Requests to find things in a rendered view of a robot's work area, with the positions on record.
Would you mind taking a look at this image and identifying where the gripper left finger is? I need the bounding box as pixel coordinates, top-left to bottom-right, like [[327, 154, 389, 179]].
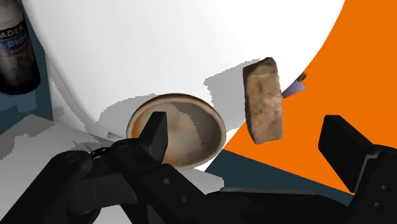
[[0, 111, 218, 224]]

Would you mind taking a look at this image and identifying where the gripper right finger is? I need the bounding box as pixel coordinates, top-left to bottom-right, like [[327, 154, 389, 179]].
[[317, 115, 397, 224]]

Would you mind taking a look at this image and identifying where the brown ceramic bowl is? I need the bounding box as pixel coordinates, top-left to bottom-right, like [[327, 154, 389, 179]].
[[125, 93, 228, 171]]

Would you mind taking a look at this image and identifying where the lilac cylinder with brown tip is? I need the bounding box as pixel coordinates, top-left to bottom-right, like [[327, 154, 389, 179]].
[[281, 72, 308, 99]]

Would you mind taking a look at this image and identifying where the white round table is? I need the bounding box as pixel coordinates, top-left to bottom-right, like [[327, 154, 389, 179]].
[[21, 0, 346, 172]]

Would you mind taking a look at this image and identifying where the dark bottle with label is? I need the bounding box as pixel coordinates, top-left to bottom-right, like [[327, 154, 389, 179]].
[[0, 0, 42, 95]]

